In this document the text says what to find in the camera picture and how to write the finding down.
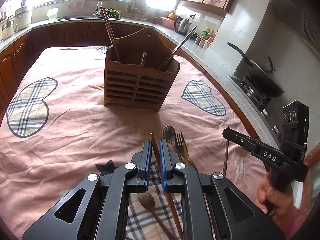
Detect lower wooden cabinets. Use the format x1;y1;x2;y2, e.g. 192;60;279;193
1;20;259;139

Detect dark wooden chopstick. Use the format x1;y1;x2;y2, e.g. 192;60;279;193
100;6;122;64
100;8;121;63

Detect pink plastic basin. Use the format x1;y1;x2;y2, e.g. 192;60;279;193
160;17;175;30

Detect steel fork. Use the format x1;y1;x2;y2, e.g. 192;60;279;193
175;132;196;169
137;192;178;240

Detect green handled plastic jug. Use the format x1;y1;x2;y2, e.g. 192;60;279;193
47;8;59;20

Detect wooden chopstick red pattern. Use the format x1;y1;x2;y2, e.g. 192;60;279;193
149;133;183;239

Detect wooden utensil holder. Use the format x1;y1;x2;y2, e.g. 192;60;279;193
104;27;180;111

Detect steel chopstick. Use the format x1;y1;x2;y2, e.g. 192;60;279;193
222;139;229;176
156;26;197;72

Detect steel electric kettle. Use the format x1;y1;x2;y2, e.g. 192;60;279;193
174;17;191;36

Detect small white kettle pot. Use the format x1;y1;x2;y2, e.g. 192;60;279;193
1;20;17;40

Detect range hood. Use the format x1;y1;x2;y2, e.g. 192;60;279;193
271;0;319;51

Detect dish drying rack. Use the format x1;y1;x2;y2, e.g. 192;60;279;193
126;0;148;18

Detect steel spoon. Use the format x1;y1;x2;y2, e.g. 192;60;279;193
163;125;184;162

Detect white electric cooker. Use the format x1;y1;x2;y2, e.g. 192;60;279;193
14;5;32;31

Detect black wok with lid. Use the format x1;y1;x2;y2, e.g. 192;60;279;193
227;42;284;98

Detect spice jar set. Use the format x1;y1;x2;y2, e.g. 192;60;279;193
195;36;212;50

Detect gas stove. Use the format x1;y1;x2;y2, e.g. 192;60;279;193
226;75;282;140

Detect green vegetables in sink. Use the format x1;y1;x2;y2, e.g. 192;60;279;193
94;8;121;19

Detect pink tablecloth with plaid hearts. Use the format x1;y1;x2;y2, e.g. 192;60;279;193
1;47;265;238

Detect right hand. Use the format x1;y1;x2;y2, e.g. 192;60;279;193
254;172;295;225

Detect knife block with knives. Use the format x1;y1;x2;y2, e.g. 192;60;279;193
152;9;162;23

